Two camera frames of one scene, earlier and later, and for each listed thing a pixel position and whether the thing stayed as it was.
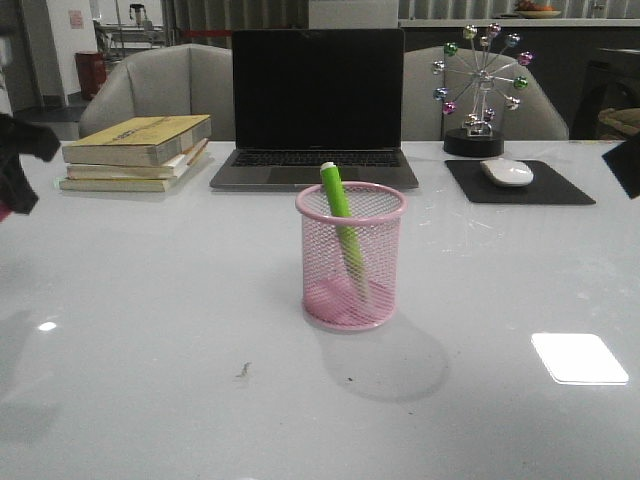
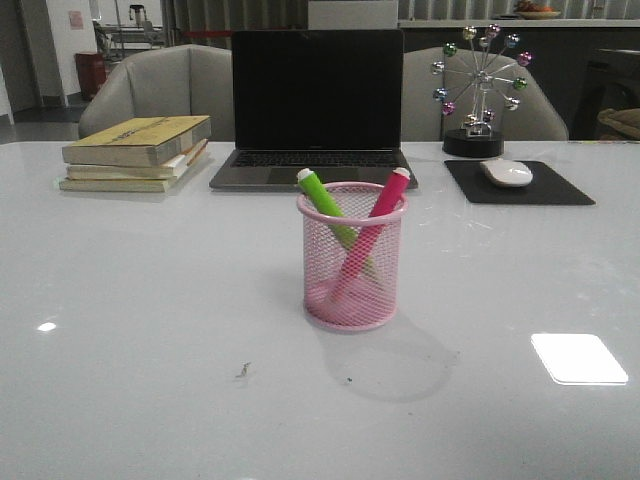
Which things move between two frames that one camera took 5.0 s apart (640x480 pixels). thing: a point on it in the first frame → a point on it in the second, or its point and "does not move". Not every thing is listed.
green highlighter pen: (341, 207) → (323, 200)
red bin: (92, 68) does not move
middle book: (170, 169) does not move
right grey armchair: (476, 88) does not move
